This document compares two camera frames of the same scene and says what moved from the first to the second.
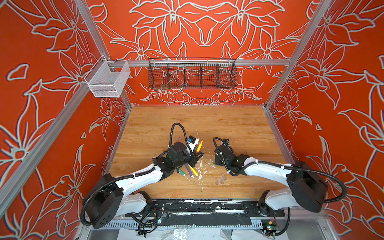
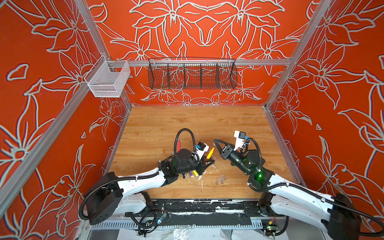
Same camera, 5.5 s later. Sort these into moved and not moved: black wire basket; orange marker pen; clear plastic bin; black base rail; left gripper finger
Moved: left gripper finger; orange marker pen
Not moved: clear plastic bin; black base rail; black wire basket
